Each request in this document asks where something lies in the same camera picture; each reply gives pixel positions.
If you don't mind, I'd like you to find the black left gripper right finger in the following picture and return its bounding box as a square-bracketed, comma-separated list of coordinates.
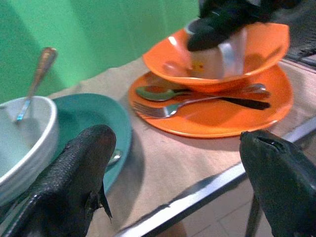
[239, 129, 316, 237]

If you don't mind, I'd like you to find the metal fork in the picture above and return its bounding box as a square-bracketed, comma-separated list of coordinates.
[132, 91, 271, 119]

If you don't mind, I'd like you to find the small metal spoon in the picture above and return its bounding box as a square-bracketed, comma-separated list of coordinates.
[107, 149, 123, 166]

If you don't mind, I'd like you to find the tan tablecloth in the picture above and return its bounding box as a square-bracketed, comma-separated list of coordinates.
[46, 56, 316, 237]

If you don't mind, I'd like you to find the metal tablespoon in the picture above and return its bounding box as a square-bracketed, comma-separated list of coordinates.
[135, 83, 269, 102]

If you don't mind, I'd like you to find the white ceramic bowl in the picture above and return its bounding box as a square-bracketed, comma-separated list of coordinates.
[0, 95, 59, 207]

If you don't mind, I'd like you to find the teal plate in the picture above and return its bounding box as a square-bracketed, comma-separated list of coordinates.
[51, 93, 133, 196]

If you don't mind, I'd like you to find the dark grey mesh object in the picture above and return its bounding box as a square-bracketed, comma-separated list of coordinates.
[271, 0, 316, 67]

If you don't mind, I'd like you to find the metal table edge frame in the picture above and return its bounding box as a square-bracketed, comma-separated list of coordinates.
[113, 116, 316, 237]

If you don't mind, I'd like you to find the black handled knife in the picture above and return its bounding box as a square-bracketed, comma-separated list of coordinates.
[219, 96, 272, 111]

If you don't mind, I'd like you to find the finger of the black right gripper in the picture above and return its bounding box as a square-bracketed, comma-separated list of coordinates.
[187, 12, 245, 52]

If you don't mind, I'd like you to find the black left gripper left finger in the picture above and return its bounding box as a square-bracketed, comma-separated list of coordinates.
[0, 124, 117, 237]

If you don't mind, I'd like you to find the long metal spoon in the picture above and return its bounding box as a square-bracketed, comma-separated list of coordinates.
[15, 46, 59, 122]

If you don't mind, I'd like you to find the orange bowl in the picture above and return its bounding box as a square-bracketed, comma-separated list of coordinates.
[142, 22, 290, 87]

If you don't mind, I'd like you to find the orange plate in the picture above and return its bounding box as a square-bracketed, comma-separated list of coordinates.
[128, 64, 294, 138]

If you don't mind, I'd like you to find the steel mug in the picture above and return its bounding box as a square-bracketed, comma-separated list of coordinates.
[185, 18, 249, 79]

